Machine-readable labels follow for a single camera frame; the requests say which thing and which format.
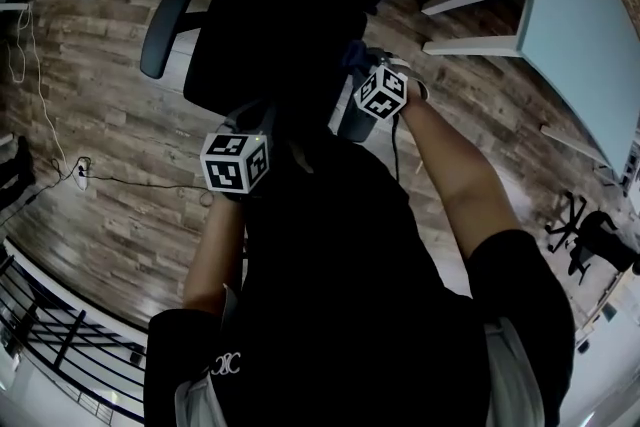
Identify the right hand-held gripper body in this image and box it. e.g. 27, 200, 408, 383
352, 57, 430, 122

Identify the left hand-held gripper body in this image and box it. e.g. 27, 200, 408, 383
199, 124, 272, 202

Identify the person's right forearm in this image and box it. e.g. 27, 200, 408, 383
399, 97, 526, 261

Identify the person's left forearm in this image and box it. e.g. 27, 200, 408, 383
182, 197, 246, 311

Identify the black mesh office chair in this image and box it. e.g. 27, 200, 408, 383
182, 0, 491, 121

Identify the person's black clothed body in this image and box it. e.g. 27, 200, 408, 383
143, 112, 576, 427

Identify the light blue table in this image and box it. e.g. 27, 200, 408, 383
423, 0, 640, 186

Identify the black railing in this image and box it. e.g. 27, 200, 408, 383
0, 239, 149, 424

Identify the black swivel chair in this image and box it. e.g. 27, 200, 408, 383
544, 192, 640, 286

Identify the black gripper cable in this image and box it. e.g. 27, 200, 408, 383
389, 114, 402, 184

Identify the black floor cable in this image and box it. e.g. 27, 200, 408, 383
0, 154, 216, 221

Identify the white cable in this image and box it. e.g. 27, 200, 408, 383
4, 4, 84, 176

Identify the grey shoulder strap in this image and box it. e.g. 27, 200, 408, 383
174, 372, 226, 427
482, 319, 546, 427

